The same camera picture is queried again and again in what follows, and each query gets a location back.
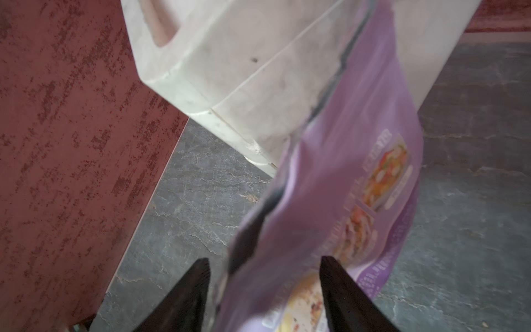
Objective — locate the purple oats bag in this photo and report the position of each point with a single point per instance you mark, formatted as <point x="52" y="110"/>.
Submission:
<point x="347" y="188"/>

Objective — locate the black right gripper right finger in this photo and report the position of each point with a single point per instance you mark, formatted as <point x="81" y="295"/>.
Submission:
<point x="347" y="307"/>

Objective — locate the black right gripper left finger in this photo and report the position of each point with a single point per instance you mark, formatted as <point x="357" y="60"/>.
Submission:
<point x="183" y="308"/>

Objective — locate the white three-drawer storage box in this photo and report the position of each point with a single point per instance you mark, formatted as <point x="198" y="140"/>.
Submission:
<point x="250" y="72"/>

